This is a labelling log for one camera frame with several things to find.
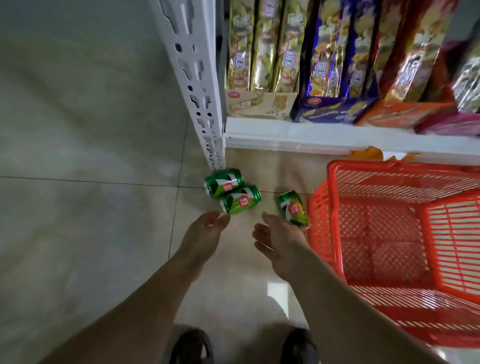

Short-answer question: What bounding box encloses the person's right hand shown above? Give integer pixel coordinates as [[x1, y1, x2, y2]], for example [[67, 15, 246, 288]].
[[252, 212, 314, 280]]

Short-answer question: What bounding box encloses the person's left hand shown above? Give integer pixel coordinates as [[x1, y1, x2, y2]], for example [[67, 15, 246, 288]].
[[180, 210, 231, 264]]

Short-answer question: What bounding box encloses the person's left forearm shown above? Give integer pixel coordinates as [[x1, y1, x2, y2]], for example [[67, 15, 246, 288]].
[[37, 256, 211, 364]]

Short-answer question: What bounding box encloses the person's right forearm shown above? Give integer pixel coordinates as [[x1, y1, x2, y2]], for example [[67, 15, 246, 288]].
[[275, 258, 448, 364]]

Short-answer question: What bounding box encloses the green drink can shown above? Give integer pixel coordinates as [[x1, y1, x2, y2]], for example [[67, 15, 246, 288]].
[[277, 190, 312, 230], [204, 168, 245, 199], [220, 184, 262, 215]]

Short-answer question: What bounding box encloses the white shelf board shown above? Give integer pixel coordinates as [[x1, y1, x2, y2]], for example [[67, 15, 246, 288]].
[[223, 117, 480, 166]]

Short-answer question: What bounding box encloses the person's black right shoe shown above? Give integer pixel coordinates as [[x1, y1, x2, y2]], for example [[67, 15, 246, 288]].
[[281, 328, 320, 364]]

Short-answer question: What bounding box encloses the person's black shoe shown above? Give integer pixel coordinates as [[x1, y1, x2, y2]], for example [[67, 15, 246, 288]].
[[281, 328, 320, 364], [169, 328, 215, 364]]

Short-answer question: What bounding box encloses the cream cardboard display box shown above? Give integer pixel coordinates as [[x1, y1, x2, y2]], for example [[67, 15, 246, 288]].
[[224, 88, 300, 120]]

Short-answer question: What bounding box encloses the yellow starburst price tag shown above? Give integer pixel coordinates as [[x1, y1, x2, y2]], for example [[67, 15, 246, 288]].
[[350, 146, 419, 163]]

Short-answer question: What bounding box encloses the person's black left shoe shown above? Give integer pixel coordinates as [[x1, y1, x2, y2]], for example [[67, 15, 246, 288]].
[[169, 328, 215, 364]]

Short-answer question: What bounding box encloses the orange plastic shopping basket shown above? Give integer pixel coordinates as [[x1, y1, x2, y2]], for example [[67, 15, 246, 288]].
[[308, 159, 480, 349]]

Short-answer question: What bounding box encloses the blue cardboard display box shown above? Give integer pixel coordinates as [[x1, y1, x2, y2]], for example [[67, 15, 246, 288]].
[[290, 95, 378, 124]]

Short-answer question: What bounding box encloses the orange cardboard display box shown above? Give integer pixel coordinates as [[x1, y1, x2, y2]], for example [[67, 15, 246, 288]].
[[355, 99, 457, 130]]

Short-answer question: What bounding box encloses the gold biscuit packet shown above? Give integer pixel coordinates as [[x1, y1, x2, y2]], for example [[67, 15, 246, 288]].
[[226, 0, 256, 91], [250, 0, 284, 93], [272, 0, 313, 94]]

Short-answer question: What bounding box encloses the blue biscuit packet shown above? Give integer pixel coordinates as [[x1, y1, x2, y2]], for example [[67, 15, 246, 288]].
[[343, 0, 380, 100], [307, 0, 352, 99]]

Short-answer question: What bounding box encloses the pink cardboard display box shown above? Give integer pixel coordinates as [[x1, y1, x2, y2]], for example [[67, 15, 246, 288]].
[[415, 110, 480, 137]]

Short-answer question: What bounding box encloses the red biscuit packet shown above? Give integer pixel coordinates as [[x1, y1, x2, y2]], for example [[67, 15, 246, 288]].
[[369, 0, 404, 99], [385, 0, 460, 103]]

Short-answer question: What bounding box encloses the white perforated shelf post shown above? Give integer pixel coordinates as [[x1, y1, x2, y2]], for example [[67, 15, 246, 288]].
[[149, 0, 227, 172]]

